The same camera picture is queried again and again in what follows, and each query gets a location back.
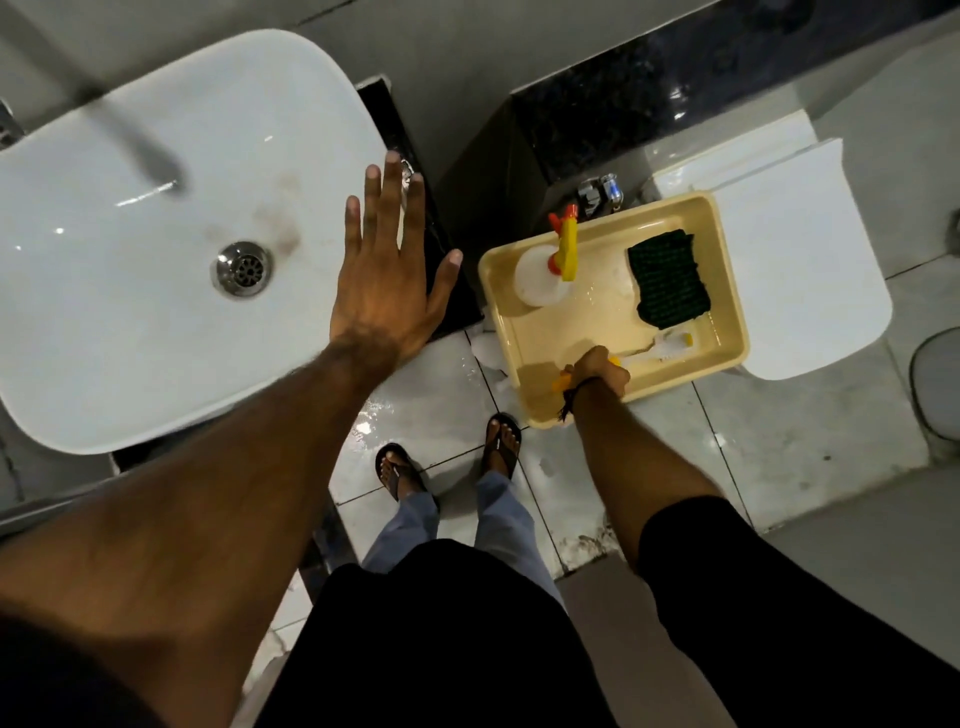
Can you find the grey blue trousers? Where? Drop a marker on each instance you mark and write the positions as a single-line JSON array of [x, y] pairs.
[[510, 525]]

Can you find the white spray bottle yellow trigger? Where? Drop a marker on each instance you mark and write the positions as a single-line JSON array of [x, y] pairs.
[[547, 270]]

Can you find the dark green scrub cloth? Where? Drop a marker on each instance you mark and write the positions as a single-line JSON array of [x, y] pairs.
[[667, 279]]

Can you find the grey round bin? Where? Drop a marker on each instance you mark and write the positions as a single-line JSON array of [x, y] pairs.
[[939, 386]]

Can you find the person's left forearm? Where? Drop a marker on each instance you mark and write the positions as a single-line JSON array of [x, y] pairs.
[[187, 517]]

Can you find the chrome sink drain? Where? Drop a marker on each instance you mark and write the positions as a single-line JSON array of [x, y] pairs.
[[242, 268]]

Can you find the person's left hand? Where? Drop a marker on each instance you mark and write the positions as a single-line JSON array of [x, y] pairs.
[[382, 300]]

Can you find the person's left little finger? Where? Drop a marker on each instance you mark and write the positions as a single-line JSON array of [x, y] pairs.
[[352, 229]]

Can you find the beige plastic tray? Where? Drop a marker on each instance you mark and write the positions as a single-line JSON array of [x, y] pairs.
[[600, 315]]

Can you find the black granite ledge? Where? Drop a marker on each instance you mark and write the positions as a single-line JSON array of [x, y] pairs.
[[675, 82]]

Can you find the person's left middle finger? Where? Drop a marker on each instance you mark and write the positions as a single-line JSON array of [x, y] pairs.
[[389, 199]]

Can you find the chrome water valve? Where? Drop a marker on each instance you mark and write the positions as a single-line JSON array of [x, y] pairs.
[[601, 191]]

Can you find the white ceramic sink basin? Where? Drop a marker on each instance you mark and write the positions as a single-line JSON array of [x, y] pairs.
[[112, 315]]

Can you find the black wrist thread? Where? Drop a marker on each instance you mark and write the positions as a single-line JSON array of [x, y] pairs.
[[574, 396]]

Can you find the black right sandal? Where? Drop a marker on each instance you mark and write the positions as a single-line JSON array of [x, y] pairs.
[[501, 444]]

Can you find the black left sandal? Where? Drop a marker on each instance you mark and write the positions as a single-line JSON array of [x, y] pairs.
[[401, 472]]

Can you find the person's right hand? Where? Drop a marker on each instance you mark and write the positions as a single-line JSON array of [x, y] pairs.
[[600, 369]]

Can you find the white toilet lid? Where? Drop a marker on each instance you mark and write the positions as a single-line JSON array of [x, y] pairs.
[[802, 270]]

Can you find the person's right forearm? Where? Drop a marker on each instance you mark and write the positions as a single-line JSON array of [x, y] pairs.
[[637, 465]]

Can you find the black stone sink counter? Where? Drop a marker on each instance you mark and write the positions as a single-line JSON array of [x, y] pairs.
[[442, 285]]

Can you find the black shirt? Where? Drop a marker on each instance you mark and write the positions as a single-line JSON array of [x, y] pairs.
[[465, 645]]

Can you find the black sandal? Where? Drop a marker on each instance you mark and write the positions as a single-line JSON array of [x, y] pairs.
[[401, 472], [501, 444]]

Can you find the person's left thumb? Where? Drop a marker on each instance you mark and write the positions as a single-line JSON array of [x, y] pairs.
[[447, 281]]

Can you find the white toilet cistern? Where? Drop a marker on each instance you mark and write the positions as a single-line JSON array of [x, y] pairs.
[[731, 154]]

